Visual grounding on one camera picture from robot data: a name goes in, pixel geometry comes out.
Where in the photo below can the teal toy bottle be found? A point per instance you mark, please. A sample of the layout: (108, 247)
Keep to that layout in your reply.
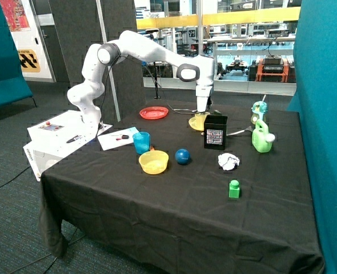
(259, 110)

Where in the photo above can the teal sofa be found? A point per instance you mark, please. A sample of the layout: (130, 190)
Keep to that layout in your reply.
(13, 86)

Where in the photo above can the black box with tag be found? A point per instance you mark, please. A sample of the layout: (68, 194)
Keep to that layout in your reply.
(215, 129)

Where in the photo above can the white paper sheet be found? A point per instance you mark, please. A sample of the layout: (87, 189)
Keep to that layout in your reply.
(117, 139)

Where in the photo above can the teal partition panel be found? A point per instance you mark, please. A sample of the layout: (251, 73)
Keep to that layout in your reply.
(315, 99)

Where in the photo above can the yellow plastic bowl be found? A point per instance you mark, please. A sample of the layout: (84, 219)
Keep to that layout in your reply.
(154, 162)

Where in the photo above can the yellow tea cup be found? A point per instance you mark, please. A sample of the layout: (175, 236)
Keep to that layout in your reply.
(202, 114)

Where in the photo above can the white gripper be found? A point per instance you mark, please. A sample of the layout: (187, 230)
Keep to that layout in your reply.
(203, 97)

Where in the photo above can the green toy watering can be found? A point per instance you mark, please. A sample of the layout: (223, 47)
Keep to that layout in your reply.
(262, 139)

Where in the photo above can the blue ball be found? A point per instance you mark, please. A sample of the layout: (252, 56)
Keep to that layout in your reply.
(182, 156)

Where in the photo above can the yellow saucer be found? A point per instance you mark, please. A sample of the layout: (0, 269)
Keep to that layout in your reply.
(197, 123)

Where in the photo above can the black tablecloth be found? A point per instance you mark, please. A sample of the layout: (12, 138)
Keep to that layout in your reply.
(183, 220)

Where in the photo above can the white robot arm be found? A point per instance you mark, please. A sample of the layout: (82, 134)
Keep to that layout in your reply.
(199, 69)

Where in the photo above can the crumpled white paper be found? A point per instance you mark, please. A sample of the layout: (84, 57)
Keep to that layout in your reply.
(228, 161)

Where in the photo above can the metal spoon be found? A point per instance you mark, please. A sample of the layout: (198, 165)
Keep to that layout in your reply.
(180, 109)

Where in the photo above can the black stand pole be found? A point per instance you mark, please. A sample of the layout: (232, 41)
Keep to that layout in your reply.
(150, 32)

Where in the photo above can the green toy block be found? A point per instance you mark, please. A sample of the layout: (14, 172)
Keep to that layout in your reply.
(234, 189)

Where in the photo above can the red plastic plate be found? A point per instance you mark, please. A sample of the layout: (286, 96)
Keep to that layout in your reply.
(154, 112)

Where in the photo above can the black marker pen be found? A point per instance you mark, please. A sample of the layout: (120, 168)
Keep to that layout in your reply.
(75, 138)

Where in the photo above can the blue plastic cup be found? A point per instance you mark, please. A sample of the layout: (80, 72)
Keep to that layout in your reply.
(141, 142)

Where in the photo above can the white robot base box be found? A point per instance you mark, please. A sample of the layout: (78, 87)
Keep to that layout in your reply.
(48, 140)

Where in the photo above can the dark green object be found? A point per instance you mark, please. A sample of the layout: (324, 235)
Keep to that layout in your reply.
(216, 112)

